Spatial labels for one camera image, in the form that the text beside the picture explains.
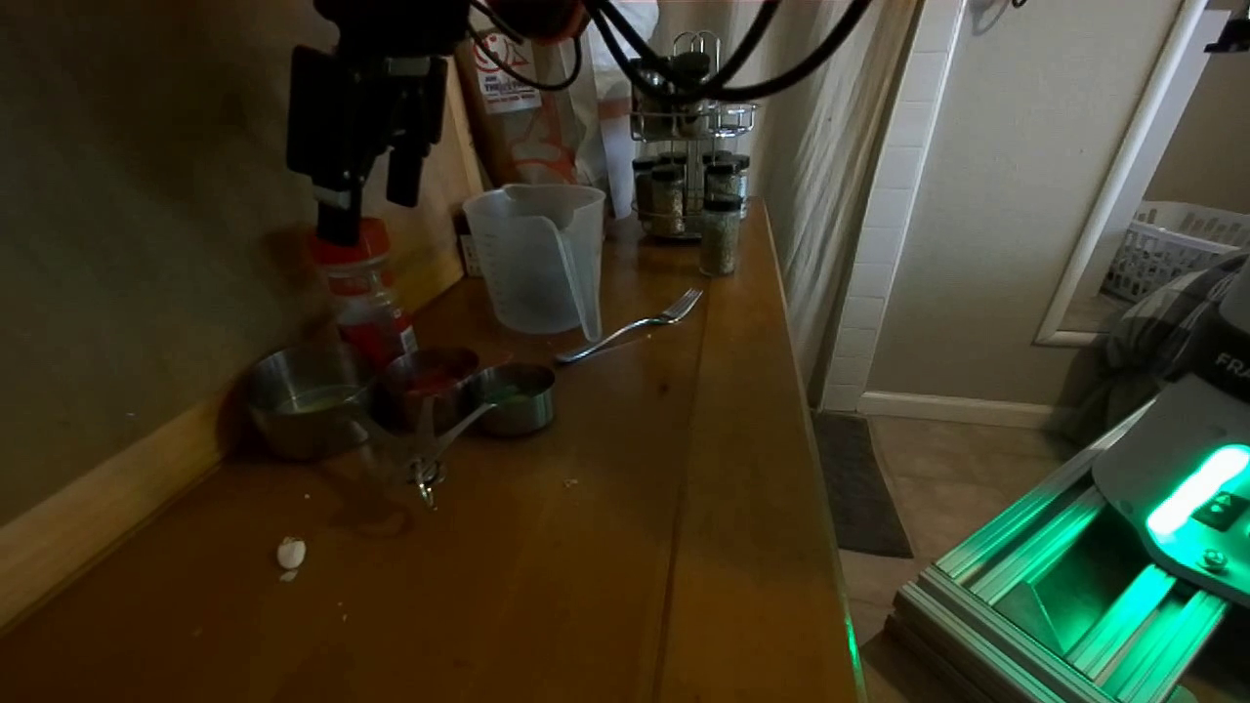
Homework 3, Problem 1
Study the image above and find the white laundry basket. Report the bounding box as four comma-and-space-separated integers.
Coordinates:
1100, 198, 1250, 299

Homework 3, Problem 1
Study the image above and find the large metal measuring cup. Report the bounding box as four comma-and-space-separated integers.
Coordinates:
244, 342, 370, 459

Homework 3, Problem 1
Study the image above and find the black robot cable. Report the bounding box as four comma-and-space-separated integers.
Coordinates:
464, 0, 880, 109

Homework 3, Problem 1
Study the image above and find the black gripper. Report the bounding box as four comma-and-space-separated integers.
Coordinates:
287, 0, 468, 245

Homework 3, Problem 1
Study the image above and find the small spice jar on table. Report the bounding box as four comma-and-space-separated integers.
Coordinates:
702, 211, 744, 276

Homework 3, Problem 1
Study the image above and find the medium metal measuring cup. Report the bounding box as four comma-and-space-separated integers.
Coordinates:
380, 346, 496, 504

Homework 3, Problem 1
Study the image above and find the clear plastic measuring jug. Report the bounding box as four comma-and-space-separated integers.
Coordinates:
464, 183, 606, 341

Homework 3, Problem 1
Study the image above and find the white crumpled scrap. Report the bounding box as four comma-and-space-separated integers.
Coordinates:
272, 534, 309, 583

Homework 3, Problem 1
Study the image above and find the small metal measuring cup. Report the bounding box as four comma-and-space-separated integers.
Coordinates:
482, 363, 555, 437

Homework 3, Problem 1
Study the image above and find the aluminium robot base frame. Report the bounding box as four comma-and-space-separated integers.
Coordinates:
895, 379, 1250, 703

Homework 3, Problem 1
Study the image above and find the red-capped spice bottle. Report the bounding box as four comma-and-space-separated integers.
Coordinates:
309, 219, 419, 370

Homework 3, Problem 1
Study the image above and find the wooden dresser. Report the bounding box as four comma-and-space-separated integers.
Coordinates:
0, 213, 863, 703

